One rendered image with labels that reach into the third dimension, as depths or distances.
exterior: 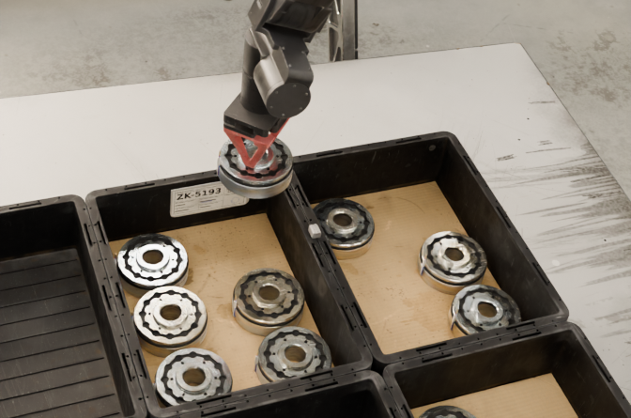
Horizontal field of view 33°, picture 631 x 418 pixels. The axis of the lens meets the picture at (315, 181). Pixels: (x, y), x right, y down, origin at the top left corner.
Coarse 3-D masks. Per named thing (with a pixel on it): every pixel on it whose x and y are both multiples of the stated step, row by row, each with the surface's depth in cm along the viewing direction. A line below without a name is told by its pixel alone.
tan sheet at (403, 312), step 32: (384, 192) 177; (416, 192) 178; (384, 224) 172; (416, 224) 173; (448, 224) 174; (384, 256) 167; (416, 256) 168; (352, 288) 162; (384, 288) 162; (416, 288) 163; (384, 320) 158; (416, 320) 159; (384, 352) 154
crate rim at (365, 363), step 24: (96, 192) 156; (120, 192) 156; (288, 192) 161; (96, 216) 152; (312, 240) 154; (120, 288) 144; (336, 288) 148; (120, 312) 141; (360, 336) 143; (144, 360) 136; (144, 384) 134; (264, 384) 136; (288, 384) 136; (168, 408) 132; (192, 408) 132
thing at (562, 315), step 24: (384, 144) 170; (408, 144) 172; (456, 144) 172; (312, 216) 157; (504, 216) 162; (336, 264) 151; (528, 264) 156; (552, 288) 153; (360, 312) 146; (480, 336) 145; (384, 360) 141
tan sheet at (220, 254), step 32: (224, 224) 168; (256, 224) 169; (192, 256) 162; (224, 256) 163; (256, 256) 164; (192, 288) 158; (224, 288) 159; (224, 320) 155; (224, 352) 151; (256, 352) 151; (192, 384) 146; (256, 384) 148
